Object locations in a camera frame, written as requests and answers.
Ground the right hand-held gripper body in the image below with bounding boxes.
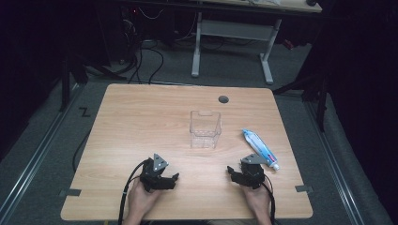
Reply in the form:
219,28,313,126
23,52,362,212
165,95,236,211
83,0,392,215
239,153,267,190

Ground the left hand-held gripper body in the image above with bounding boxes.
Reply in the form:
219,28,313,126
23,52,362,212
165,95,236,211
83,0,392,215
139,153,170,193

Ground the person's left hand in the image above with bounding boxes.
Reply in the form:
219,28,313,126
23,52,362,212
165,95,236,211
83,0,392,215
127,178,164,221

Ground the blue white toothpaste tube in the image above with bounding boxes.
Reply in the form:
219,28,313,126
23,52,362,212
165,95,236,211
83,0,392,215
241,127,281,172

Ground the clear plastic container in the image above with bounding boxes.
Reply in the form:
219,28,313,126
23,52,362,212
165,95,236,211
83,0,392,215
189,109,222,150

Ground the black metal stand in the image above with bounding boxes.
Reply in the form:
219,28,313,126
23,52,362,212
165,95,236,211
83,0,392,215
272,74,329,132
58,54,89,113

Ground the light wooden desk top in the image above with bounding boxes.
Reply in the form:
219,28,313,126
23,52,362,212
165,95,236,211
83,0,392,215
198,0,323,14

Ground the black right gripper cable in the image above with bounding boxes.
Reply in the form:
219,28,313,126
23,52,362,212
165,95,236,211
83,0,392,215
262,174,278,225

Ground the black thin cable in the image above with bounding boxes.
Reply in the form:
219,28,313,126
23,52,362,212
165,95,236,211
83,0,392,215
71,128,92,173

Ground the metal floor rail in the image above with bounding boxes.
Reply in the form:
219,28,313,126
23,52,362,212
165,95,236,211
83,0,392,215
303,100,366,225
0,82,83,219

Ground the black floor cable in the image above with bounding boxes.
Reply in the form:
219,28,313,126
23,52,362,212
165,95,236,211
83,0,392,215
127,46,165,85

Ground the white metal desk frame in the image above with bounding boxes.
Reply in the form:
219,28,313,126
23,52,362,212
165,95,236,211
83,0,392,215
191,11,283,86

